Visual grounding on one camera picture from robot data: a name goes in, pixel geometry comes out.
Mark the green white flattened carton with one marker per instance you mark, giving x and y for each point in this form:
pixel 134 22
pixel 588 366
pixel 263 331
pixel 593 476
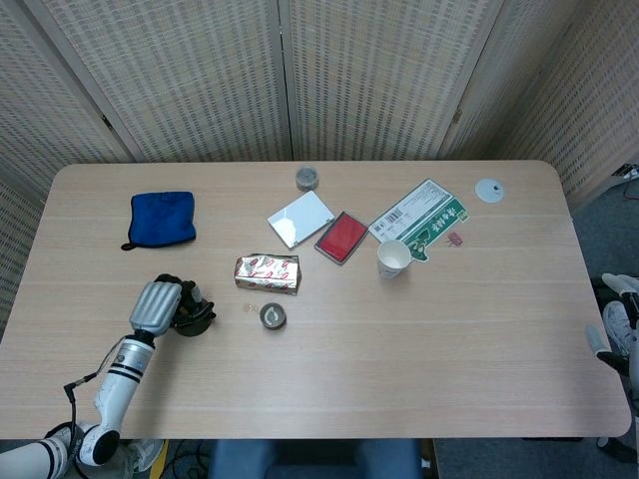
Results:
pixel 419 214

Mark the red patterned foil packet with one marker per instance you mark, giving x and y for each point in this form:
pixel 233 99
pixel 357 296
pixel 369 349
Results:
pixel 267 274

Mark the grey sneaker under table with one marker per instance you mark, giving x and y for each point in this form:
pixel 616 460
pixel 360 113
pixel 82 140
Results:
pixel 147 454

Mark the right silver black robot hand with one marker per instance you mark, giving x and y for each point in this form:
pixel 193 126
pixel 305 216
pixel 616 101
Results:
pixel 606 344

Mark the woven folding screen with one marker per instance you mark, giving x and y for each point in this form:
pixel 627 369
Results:
pixel 199 75

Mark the small clear round jar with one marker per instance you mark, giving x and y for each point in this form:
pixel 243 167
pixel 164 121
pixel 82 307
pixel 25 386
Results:
pixel 307 178

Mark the white paper cup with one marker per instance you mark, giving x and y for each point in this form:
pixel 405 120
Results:
pixel 394 257

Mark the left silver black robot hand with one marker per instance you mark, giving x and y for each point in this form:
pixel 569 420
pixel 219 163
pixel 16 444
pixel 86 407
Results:
pixel 155 309

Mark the brass screen hinge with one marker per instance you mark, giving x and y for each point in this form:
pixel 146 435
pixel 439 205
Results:
pixel 456 116
pixel 106 121

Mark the red binder clip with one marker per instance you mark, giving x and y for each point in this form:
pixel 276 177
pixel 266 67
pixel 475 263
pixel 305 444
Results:
pixel 454 240

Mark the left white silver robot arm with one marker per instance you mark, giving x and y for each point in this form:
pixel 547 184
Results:
pixel 120 384

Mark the blue seat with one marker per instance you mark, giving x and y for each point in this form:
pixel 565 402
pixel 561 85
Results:
pixel 319 459

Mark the white flat plastic case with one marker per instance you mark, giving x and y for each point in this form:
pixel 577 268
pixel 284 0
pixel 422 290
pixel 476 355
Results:
pixel 299 219

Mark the white sneaker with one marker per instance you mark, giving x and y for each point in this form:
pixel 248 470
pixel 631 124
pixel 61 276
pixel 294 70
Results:
pixel 616 322

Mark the red ink pad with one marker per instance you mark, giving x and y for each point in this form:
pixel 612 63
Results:
pixel 342 238

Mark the black teapot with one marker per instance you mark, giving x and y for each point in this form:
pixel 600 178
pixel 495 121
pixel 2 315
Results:
pixel 197 325

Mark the blue cloth pouch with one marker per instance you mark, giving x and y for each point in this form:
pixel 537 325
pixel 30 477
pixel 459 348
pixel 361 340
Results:
pixel 162 219

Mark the small round metal tin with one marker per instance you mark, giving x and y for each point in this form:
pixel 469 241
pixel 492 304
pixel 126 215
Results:
pixel 273 329

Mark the white round disc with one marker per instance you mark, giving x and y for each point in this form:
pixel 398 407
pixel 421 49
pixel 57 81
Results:
pixel 486 192

